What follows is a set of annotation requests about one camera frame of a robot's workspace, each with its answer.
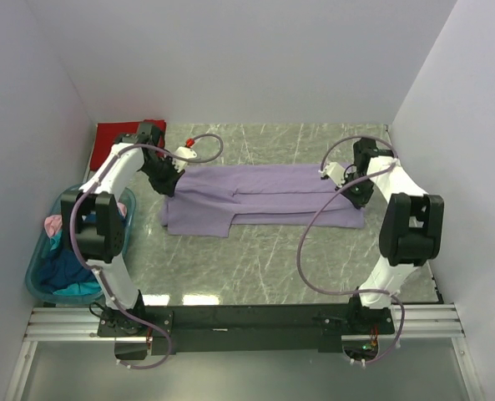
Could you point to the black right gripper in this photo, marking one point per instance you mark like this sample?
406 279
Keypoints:
359 201

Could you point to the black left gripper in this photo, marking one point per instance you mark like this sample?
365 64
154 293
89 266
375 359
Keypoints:
167 187

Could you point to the lavender t shirt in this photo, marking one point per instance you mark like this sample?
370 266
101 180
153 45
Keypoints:
208 200

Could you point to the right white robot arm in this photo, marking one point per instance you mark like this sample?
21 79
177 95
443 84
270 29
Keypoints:
411 229

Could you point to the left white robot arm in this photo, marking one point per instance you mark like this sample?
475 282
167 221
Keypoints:
92 225

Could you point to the teal plastic laundry basket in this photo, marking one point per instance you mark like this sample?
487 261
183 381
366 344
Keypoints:
54 275

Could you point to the folded red t shirt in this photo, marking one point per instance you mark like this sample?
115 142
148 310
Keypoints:
106 133

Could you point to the pink garment in basket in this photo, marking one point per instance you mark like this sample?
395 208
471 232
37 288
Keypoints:
53 223

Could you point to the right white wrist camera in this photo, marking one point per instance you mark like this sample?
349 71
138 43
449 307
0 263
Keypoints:
335 172

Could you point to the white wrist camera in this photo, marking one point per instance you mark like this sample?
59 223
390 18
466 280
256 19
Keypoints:
184 155
335 172

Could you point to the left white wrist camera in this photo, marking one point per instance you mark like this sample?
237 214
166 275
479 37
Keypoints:
184 155

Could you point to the aluminium frame rail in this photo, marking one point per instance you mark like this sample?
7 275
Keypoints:
73 324

